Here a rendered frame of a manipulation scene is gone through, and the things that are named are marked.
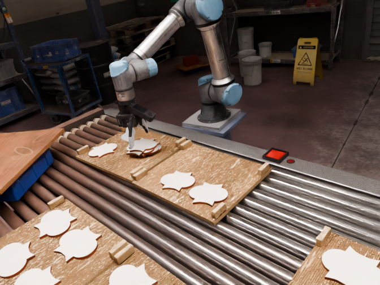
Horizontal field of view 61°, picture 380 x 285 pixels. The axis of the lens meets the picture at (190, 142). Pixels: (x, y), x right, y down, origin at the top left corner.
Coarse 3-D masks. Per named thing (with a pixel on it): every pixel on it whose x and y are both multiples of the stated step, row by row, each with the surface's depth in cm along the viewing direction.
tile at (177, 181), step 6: (168, 174) 125; (174, 174) 124; (180, 174) 124; (186, 174) 123; (162, 180) 122; (168, 180) 121; (174, 180) 121; (180, 180) 120; (186, 180) 119; (192, 180) 119; (168, 186) 118; (174, 186) 117; (180, 186) 117; (186, 186) 116; (192, 186) 117
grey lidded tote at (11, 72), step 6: (0, 60) 472; (6, 60) 462; (12, 60) 468; (0, 66) 455; (6, 66) 463; (12, 66) 471; (0, 72) 457; (6, 72) 465; (12, 72) 473; (0, 78) 459; (6, 78) 467
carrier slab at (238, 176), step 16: (192, 144) 146; (176, 160) 135; (192, 160) 134; (208, 160) 132; (224, 160) 130; (240, 160) 128; (144, 176) 128; (160, 176) 126; (208, 176) 121; (224, 176) 120; (240, 176) 118; (256, 176) 117; (160, 192) 117; (176, 192) 116; (240, 192) 110; (192, 208) 107; (208, 208) 105
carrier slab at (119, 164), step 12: (120, 132) 168; (144, 132) 164; (120, 144) 156; (168, 144) 149; (84, 156) 151; (108, 156) 147; (120, 156) 146; (132, 156) 144; (156, 156) 141; (168, 156) 140; (108, 168) 138; (120, 168) 136; (132, 168) 135; (144, 168) 134; (132, 180) 127
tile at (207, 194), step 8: (208, 184) 115; (192, 192) 113; (200, 192) 112; (208, 192) 111; (216, 192) 111; (224, 192) 110; (200, 200) 108; (208, 200) 107; (216, 200) 107; (224, 200) 108
